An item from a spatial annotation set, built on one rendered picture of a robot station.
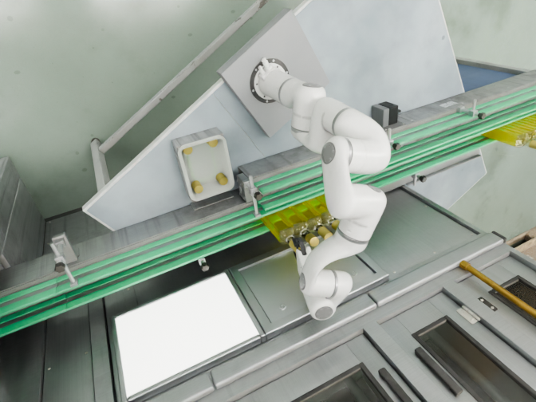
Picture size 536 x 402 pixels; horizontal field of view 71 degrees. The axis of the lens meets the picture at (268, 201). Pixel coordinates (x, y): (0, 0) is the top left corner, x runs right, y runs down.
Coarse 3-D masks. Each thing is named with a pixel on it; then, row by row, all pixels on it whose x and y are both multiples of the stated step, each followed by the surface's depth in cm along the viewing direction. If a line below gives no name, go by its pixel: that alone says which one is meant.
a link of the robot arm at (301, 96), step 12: (288, 84) 116; (300, 84) 111; (312, 84) 109; (288, 96) 114; (300, 96) 108; (312, 96) 107; (324, 96) 109; (300, 108) 110; (312, 108) 109; (300, 120) 111
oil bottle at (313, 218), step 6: (300, 204) 142; (306, 204) 142; (300, 210) 139; (306, 210) 139; (312, 210) 138; (306, 216) 135; (312, 216) 135; (318, 216) 134; (312, 222) 133; (318, 222) 133; (312, 228) 134
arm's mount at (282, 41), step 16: (288, 16) 124; (272, 32) 124; (288, 32) 127; (256, 48) 125; (272, 48) 127; (288, 48) 130; (304, 48) 132; (224, 64) 127; (240, 64) 125; (256, 64) 127; (288, 64) 133; (304, 64) 136; (320, 64) 139; (224, 80) 127; (240, 80) 128; (304, 80) 139; (320, 80) 142; (240, 96) 130; (256, 96) 133; (256, 112) 136; (272, 112) 139; (288, 112) 143; (272, 128) 143
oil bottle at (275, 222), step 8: (264, 216) 140; (272, 216) 138; (280, 216) 138; (272, 224) 135; (280, 224) 134; (288, 224) 133; (272, 232) 137; (280, 232) 130; (288, 232) 130; (280, 240) 132
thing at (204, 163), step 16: (192, 144) 126; (208, 144) 136; (224, 144) 131; (192, 160) 137; (208, 160) 139; (224, 160) 137; (192, 176) 140; (208, 176) 142; (192, 192) 139; (208, 192) 139
